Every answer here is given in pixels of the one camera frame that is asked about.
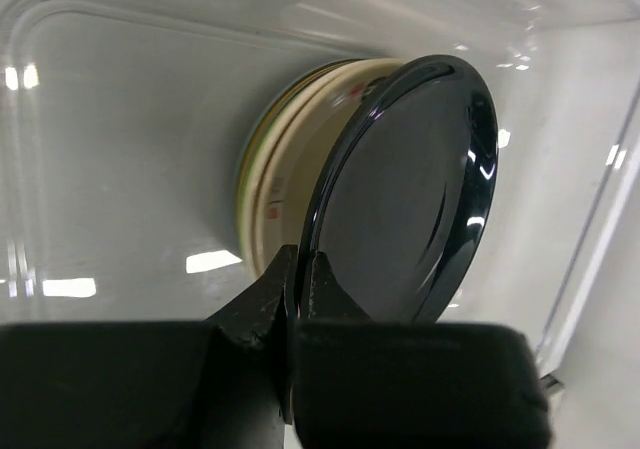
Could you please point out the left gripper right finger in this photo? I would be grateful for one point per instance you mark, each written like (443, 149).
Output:
(357, 383)

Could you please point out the cream plate with calligraphy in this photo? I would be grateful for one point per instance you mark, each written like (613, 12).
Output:
(295, 147)

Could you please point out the green plate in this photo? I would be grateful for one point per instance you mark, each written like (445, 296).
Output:
(255, 137)

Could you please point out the black plate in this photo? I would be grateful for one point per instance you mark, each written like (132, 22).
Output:
(400, 205)

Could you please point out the clear plastic bin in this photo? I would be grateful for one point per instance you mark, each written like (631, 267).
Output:
(123, 124)

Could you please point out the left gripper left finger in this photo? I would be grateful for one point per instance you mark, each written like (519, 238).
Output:
(213, 383)

